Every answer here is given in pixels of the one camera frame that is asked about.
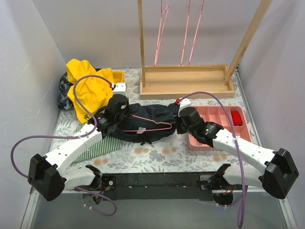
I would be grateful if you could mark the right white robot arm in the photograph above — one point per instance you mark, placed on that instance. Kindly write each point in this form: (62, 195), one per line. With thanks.
(274, 171)

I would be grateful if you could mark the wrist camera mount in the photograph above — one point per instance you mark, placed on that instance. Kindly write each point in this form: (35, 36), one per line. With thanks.
(182, 104)
(119, 88)

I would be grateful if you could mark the yellow plastic bin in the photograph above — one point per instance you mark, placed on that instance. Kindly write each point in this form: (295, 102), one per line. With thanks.
(118, 76)

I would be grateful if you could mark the red folded cloth right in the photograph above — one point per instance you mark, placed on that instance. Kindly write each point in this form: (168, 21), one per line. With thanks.
(236, 118)

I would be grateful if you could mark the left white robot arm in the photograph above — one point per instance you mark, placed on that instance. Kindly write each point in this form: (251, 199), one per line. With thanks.
(49, 175)

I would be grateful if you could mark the wooden hanger rack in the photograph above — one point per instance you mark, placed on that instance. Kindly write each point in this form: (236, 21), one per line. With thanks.
(173, 81)

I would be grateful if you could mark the green white striped cloth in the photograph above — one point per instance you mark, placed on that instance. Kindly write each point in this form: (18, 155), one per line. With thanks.
(105, 146)

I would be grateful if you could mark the pink divided tray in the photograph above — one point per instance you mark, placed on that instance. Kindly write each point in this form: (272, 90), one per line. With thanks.
(217, 115)

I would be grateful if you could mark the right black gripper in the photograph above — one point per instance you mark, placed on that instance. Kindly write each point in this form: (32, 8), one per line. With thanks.
(180, 121)

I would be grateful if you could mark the dark patterned garment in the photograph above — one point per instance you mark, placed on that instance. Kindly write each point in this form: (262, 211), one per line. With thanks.
(63, 101)

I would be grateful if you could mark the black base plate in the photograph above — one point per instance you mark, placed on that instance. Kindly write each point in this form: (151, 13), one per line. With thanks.
(171, 185)

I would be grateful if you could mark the yellow shirt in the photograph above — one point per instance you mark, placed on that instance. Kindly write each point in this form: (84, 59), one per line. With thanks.
(92, 92)

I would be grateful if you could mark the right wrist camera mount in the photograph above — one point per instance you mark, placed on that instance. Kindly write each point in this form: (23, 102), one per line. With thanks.
(182, 104)

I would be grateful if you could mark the aluminium frame rail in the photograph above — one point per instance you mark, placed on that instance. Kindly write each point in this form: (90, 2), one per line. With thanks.
(69, 212)

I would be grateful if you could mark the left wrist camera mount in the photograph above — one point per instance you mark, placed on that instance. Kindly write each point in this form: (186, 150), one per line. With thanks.
(119, 88)

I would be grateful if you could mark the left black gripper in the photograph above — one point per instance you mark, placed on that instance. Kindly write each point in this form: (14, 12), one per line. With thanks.
(124, 114)

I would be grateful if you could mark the dark navy shorts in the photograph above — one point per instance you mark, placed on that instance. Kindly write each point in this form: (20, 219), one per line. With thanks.
(156, 112)

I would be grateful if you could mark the pink hanger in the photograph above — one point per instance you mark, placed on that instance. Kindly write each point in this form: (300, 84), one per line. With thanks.
(164, 13)
(150, 130)
(185, 34)
(197, 28)

